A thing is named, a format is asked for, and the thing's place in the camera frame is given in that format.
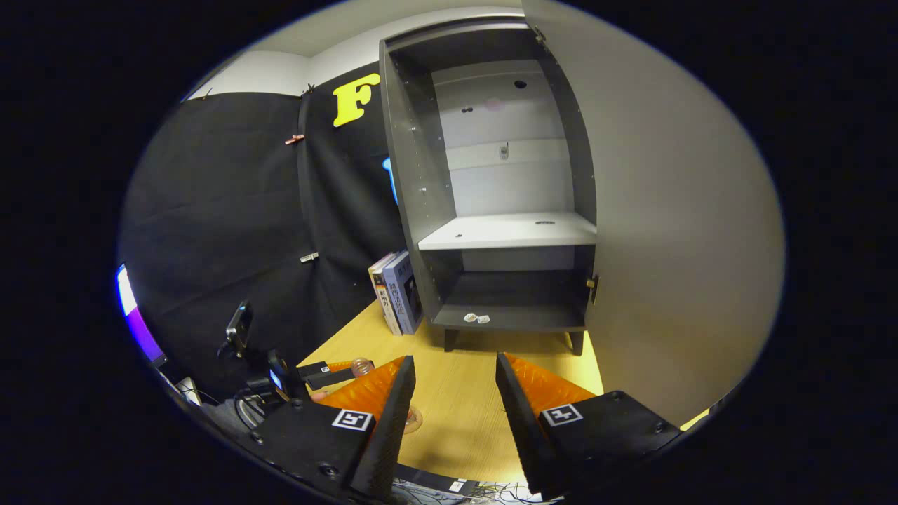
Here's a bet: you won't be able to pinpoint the bundle of cables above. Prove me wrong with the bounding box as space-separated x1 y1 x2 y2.
389 477 545 505

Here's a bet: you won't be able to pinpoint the computer monitor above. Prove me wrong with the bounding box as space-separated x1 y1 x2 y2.
115 263 168 367

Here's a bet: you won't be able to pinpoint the white book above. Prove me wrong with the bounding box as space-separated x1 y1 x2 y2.
368 252 402 337

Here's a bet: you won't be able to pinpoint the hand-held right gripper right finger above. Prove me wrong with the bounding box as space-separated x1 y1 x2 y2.
495 352 684 500

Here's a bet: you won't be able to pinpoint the dark grey cabinet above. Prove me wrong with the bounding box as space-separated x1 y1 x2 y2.
379 18 601 356

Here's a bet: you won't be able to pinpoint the beige cabinet door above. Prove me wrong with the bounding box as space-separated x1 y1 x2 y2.
521 0 786 430

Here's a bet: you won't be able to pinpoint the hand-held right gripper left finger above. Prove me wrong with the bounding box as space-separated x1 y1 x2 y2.
247 354 417 500

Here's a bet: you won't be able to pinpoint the blue grey book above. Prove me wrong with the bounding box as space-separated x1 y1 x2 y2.
382 250 426 335

